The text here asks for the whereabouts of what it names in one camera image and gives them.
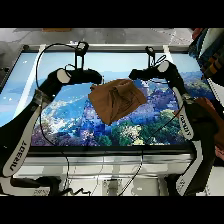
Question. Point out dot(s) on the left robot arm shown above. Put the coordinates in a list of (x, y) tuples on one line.
[(20, 150)]

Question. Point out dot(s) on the silver frame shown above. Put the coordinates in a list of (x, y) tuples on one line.
[(113, 187)]

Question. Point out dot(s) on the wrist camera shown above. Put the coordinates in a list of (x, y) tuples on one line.
[(151, 55), (81, 50)]

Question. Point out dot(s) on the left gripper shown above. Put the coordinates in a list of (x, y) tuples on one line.
[(91, 76)]

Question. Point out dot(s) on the pink folded garment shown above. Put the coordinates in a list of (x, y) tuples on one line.
[(220, 153)]

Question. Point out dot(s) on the brown pants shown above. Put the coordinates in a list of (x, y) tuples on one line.
[(116, 100)]

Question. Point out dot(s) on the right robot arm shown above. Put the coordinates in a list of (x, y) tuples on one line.
[(186, 123)]

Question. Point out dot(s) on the heap of clothes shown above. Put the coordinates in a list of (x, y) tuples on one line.
[(211, 56)]

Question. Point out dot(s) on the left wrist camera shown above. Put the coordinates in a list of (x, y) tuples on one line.
[(81, 50)]

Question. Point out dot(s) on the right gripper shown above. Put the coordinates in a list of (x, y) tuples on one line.
[(140, 74)]

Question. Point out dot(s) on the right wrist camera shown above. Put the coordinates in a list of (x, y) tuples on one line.
[(151, 55)]

